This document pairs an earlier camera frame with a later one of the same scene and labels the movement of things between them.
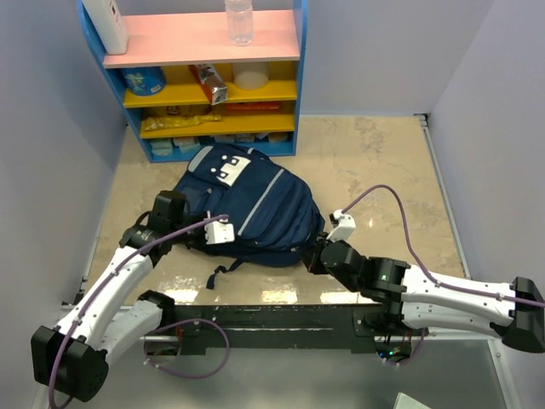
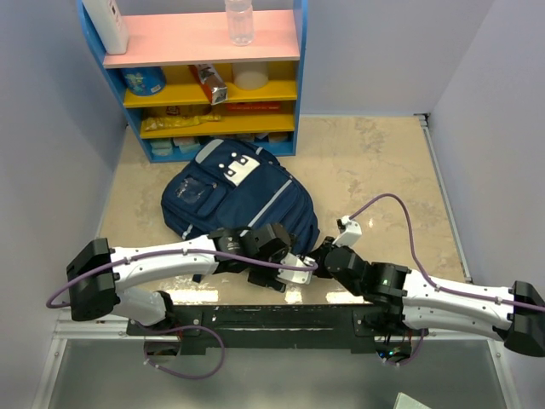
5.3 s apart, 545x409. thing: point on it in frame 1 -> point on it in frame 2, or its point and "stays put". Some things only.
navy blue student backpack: x=274 y=215 stays put
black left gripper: x=200 y=241 -> x=266 y=277
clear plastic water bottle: x=240 y=22 stays put
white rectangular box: x=109 y=25 stays put
